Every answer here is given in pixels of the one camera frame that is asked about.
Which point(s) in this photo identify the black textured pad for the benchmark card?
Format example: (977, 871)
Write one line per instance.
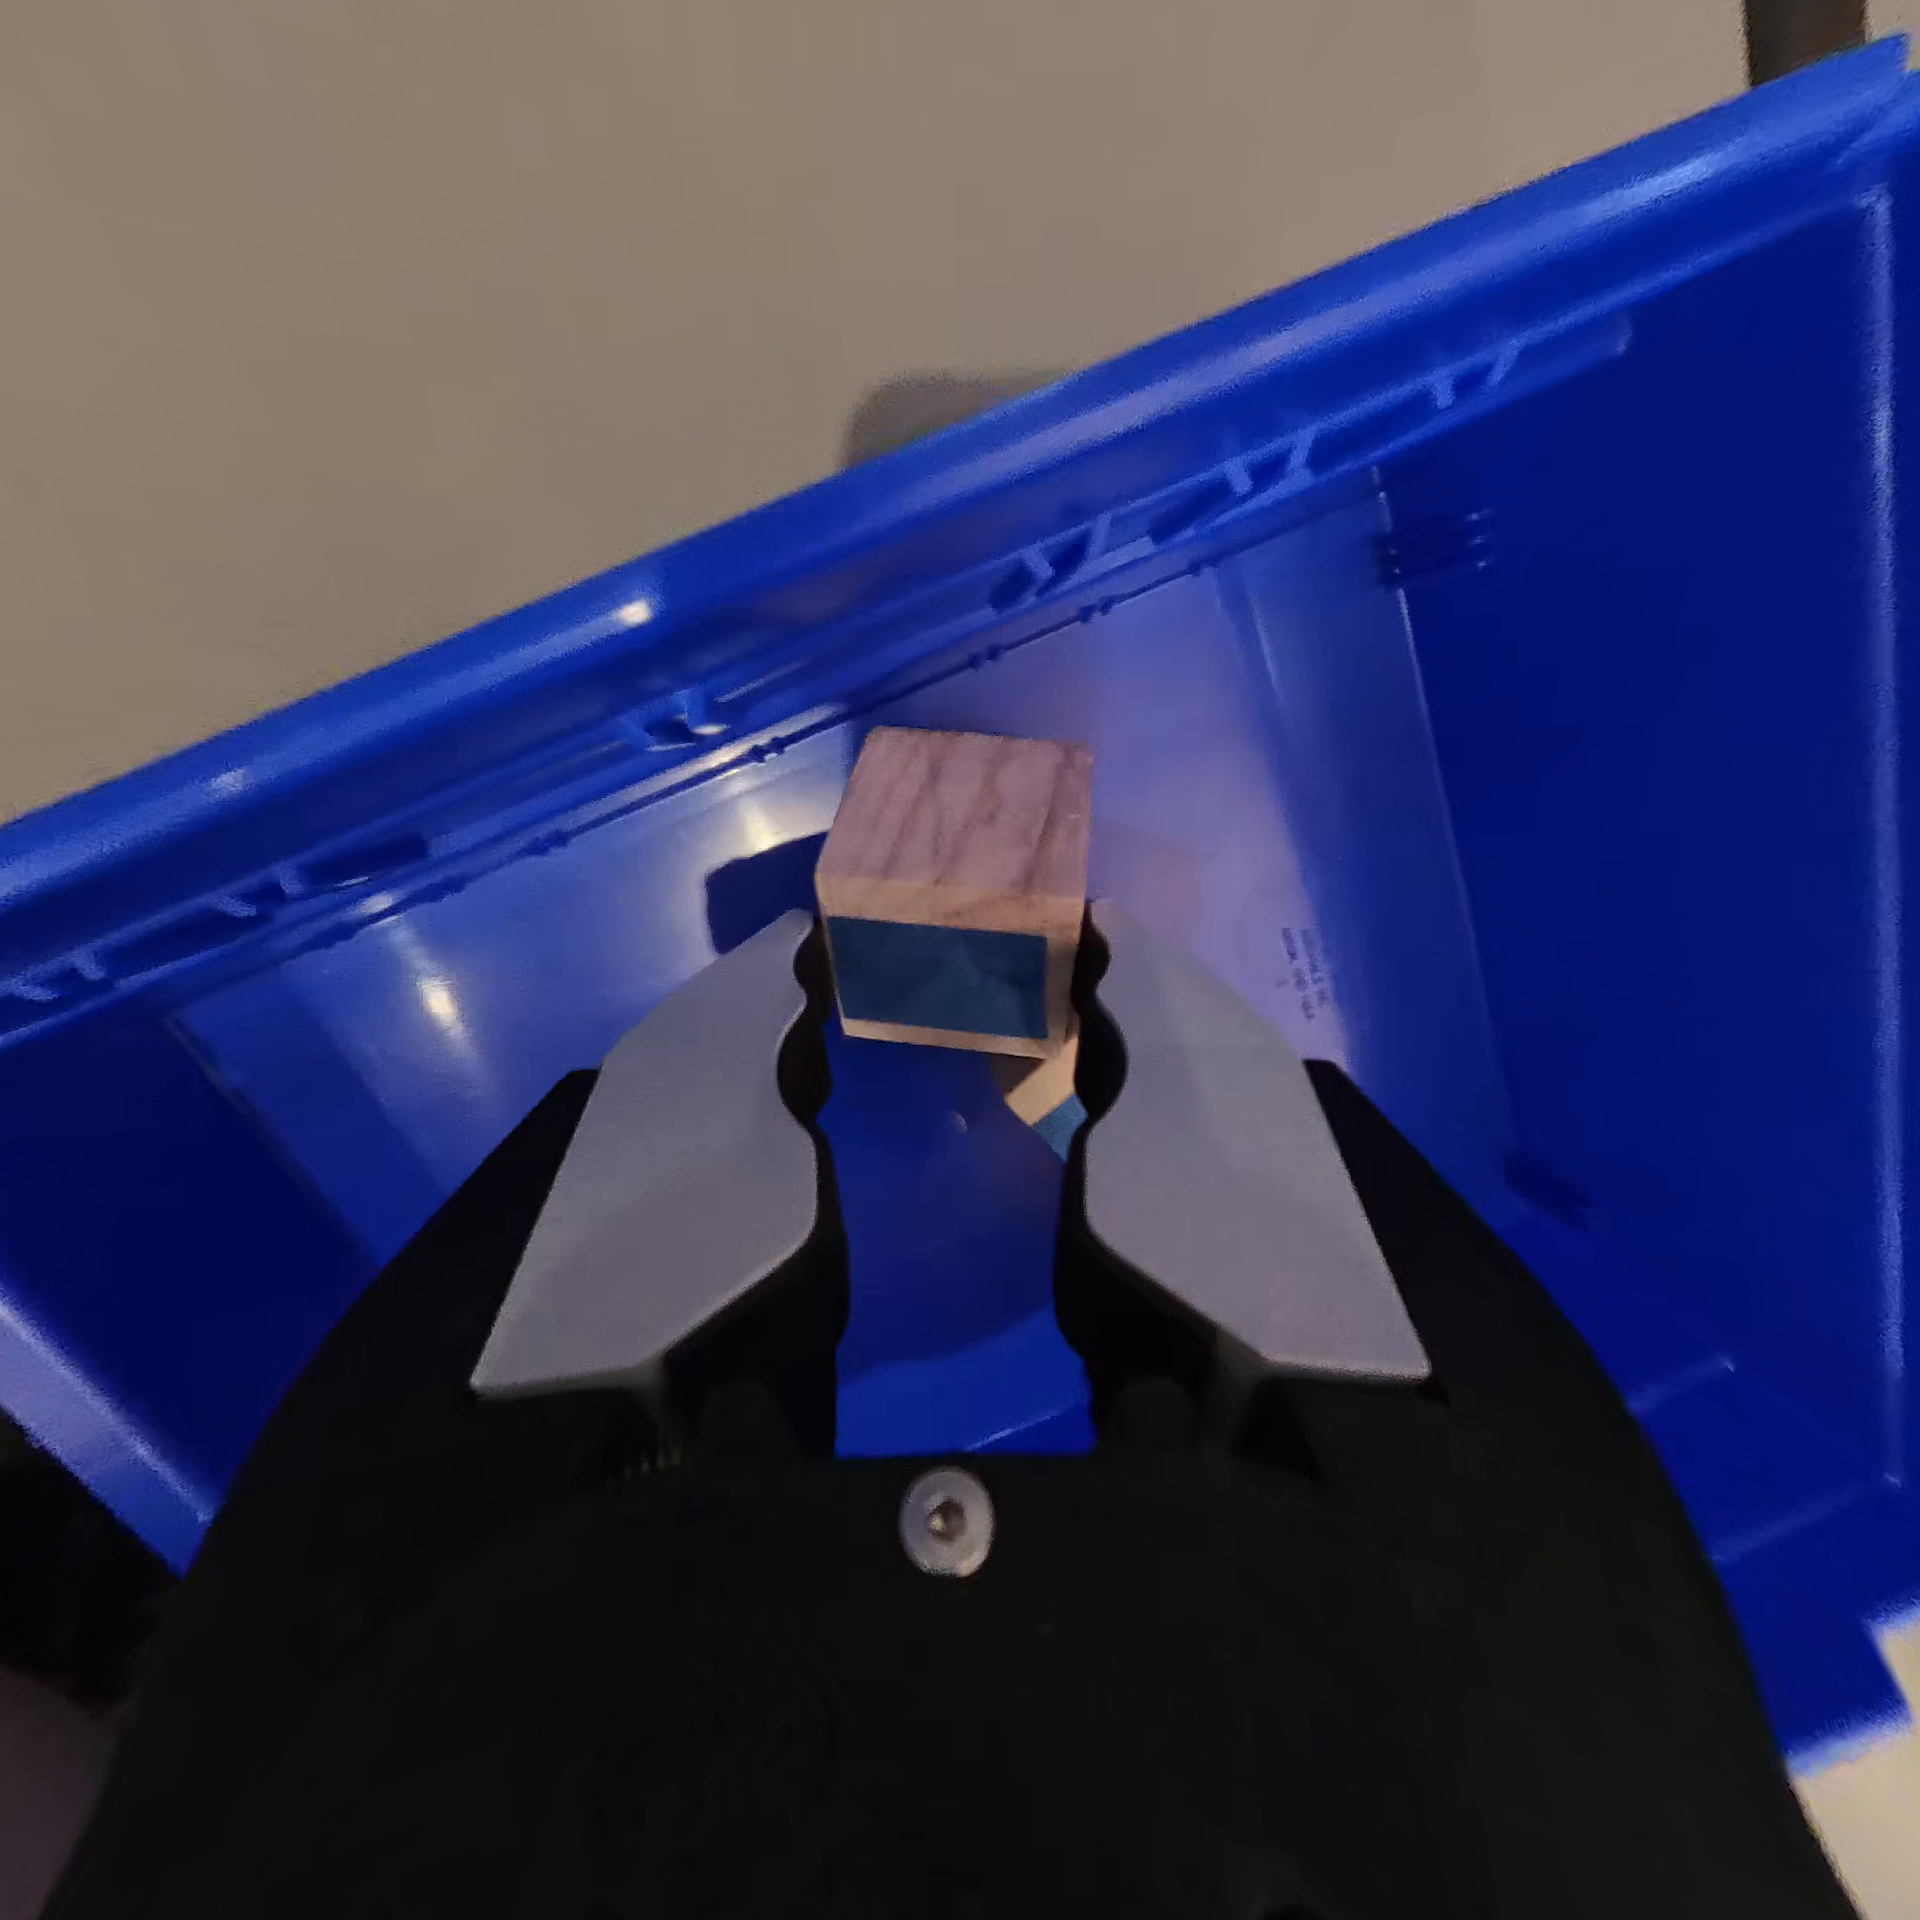
(68, 1560)

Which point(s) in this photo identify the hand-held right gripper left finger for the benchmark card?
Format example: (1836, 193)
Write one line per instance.
(661, 1200)

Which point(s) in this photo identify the blue plastic bin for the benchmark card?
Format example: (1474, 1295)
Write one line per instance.
(1574, 750)

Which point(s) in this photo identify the wooden cube with blue stripe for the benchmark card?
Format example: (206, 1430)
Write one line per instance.
(1046, 1102)
(952, 841)

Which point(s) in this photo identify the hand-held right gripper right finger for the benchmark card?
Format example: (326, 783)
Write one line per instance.
(1244, 1200)

